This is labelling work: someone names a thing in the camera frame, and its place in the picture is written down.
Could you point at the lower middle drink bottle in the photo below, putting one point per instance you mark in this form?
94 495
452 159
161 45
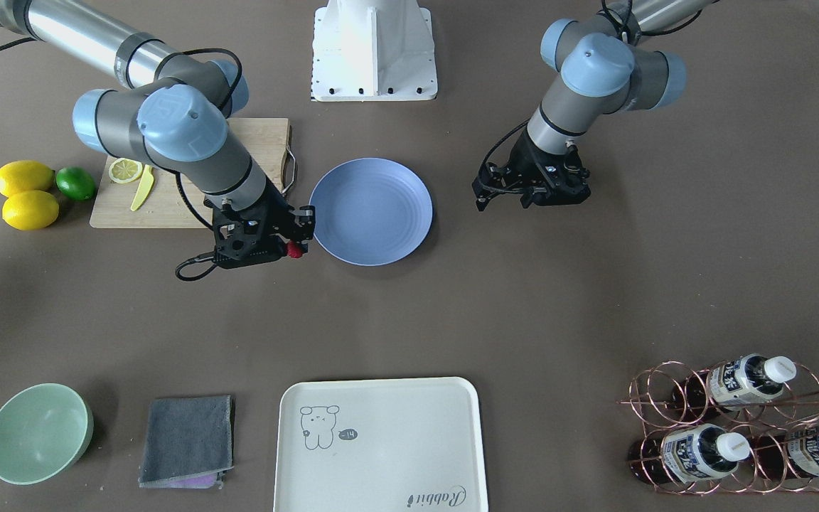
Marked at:
689 455

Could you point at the blue plate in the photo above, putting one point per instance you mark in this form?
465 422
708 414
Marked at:
371 211

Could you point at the drink bottle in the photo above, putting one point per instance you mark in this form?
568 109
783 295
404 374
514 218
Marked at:
750 380
789 456
689 455

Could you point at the yellow lemon lower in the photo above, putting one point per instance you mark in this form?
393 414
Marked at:
30 210

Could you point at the copper wire bottle rack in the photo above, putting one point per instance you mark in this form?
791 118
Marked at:
658 397

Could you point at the yellow plastic knife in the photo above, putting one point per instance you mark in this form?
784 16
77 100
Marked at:
146 184

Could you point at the yellow lemon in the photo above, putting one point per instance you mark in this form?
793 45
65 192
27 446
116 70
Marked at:
25 175
30 210

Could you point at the grey folded cloth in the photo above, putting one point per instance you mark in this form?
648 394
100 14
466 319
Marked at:
188 443

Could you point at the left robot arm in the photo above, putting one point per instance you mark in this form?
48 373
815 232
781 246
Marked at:
600 69

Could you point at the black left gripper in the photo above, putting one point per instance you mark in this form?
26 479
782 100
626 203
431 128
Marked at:
524 161

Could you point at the top drink bottle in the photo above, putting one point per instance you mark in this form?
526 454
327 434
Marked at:
750 380

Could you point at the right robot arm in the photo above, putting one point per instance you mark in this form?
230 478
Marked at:
172 113

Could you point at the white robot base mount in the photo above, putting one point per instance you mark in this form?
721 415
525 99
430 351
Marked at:
373 51

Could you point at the green bowl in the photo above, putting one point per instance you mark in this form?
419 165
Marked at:
44 429

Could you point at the green lime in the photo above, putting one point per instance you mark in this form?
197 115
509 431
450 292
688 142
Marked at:
75 183

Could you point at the yellow lemon upper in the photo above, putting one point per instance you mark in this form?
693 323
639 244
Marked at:
25 175

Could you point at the red strawberry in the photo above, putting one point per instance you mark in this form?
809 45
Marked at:
295 250

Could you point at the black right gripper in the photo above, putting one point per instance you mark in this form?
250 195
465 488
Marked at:
276 210

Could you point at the thin lemon slice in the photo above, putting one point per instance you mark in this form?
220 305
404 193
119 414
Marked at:
124 170

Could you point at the lower outer drink bottle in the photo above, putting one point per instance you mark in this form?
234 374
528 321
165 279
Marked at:
789 456

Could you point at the white rabbit tray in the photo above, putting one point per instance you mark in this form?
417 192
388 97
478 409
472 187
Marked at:
407 444

